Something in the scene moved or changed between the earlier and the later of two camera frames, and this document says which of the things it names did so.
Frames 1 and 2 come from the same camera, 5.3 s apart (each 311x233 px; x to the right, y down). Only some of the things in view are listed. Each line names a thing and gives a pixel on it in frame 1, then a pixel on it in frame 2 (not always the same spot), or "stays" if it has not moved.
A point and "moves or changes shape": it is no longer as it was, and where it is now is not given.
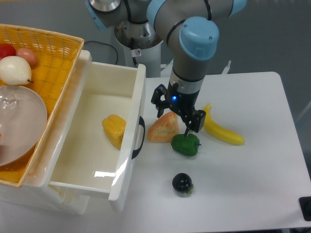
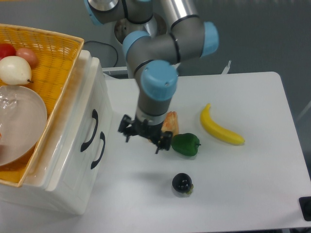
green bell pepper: [187, 145] stays
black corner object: [305, 204] stays
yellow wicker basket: [57, 56] stays
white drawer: [100, 143] moves or changes shape
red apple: [7, 50] stays
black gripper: [181, 103] -> [146, 130]
